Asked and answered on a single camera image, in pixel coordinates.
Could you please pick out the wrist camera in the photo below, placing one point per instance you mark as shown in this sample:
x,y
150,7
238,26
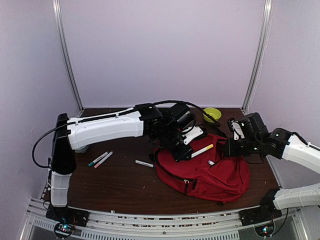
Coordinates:
x,y
236,128
192,133

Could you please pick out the lime green bowl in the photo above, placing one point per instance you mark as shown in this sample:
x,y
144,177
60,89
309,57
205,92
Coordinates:
x,y
214,113

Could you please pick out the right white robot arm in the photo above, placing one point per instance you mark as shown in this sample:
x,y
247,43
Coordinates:
x,y
295,161

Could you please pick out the teal capped white marker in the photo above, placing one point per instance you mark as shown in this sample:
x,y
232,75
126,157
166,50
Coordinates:
x,y
98,159

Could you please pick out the pale blue ceramic bowl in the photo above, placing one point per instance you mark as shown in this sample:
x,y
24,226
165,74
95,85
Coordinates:
x,y
81,150

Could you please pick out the yellow capped white marker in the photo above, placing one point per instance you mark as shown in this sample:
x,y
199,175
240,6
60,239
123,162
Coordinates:
x,y
202,150

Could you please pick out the left aluminium frame post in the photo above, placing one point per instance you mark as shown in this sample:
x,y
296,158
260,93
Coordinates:
x,y
65,53

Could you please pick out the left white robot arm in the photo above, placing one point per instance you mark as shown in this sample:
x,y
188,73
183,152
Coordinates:
x,y
76,132

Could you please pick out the purple capped white marker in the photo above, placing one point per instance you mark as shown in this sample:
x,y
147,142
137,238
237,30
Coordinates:
x,y
144,164

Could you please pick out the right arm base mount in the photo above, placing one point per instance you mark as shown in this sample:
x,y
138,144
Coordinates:
x,y
261,218

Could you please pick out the red backpack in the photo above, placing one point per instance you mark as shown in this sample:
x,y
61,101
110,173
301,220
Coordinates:
x,y
225,181

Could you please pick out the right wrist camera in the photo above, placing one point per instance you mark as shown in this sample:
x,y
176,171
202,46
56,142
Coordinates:
x,y
236,128

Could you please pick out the aluminium frame post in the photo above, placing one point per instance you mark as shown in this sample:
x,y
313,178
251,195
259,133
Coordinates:
x,y
261,48
65,53

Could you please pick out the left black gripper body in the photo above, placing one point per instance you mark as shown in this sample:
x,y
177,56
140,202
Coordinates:
x,y
168,139

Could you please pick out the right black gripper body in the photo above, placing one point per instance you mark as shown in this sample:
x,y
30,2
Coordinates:
x,y
251,147

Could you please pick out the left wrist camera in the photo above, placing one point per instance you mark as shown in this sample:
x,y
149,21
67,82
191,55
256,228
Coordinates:
x,y
192,133

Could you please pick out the right aluminium frame post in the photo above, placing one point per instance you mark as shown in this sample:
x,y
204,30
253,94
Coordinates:
x,y
261,48

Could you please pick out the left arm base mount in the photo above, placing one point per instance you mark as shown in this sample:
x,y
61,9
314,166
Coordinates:
x,y
67,220

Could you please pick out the pink capped white marker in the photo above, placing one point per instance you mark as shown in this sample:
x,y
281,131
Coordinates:
x,y
103,159

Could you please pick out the front aluminium rail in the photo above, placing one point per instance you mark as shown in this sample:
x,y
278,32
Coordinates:
x,y
225,225

